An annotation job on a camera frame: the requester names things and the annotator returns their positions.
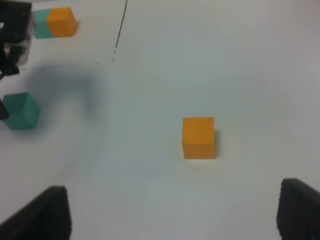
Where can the orange template block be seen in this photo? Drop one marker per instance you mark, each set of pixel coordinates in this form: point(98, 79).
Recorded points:
point(62, 22)

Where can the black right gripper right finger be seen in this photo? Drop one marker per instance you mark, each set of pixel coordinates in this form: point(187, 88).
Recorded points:
point(298, 213)

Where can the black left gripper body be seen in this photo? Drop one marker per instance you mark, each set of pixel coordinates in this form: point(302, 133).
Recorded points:
point(16, 33)

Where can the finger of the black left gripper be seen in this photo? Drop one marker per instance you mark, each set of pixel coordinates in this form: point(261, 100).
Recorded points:
point(4, 112)

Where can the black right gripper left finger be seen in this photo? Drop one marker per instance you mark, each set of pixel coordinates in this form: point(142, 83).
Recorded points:
point(46, 217)

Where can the green template block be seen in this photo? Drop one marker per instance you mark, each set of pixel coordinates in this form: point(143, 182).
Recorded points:
point(42, 30)

